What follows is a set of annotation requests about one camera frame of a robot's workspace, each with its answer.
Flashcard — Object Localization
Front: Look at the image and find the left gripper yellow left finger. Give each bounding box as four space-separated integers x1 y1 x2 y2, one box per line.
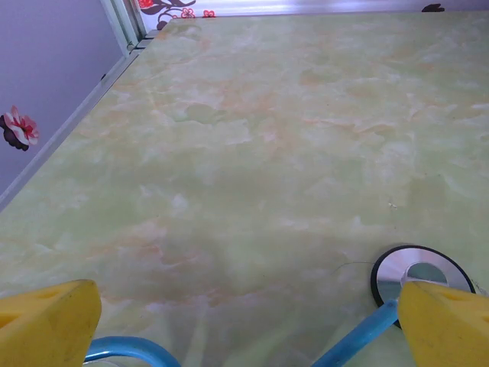
0 279 102 367

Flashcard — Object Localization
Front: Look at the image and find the blue stethoscope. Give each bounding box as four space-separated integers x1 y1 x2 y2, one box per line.
83 244 478 367

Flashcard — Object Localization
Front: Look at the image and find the aluminium frame corner post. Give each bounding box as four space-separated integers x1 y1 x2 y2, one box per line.
101 0 154 58

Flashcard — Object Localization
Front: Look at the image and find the aluminium table side rail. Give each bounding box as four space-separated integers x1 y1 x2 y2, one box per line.
0 32 152 213

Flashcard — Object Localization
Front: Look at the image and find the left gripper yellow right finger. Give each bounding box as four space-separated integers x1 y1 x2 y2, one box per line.
397 281 489 367

